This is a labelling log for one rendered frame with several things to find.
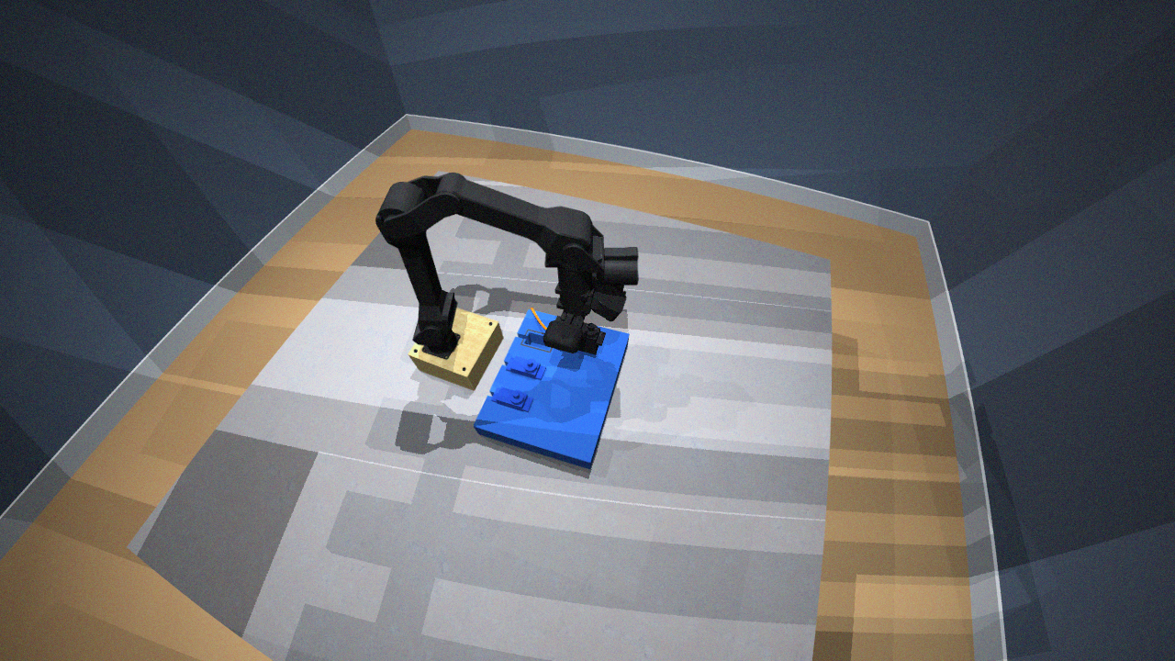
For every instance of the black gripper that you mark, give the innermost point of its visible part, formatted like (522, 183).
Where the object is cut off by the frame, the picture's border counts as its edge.
(565, 333)

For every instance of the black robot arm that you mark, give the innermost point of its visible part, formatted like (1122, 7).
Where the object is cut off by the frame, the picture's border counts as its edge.
(567, 236)

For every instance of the blue rectangular plate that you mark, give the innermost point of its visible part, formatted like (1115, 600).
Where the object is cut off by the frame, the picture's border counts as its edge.
(553, 402)

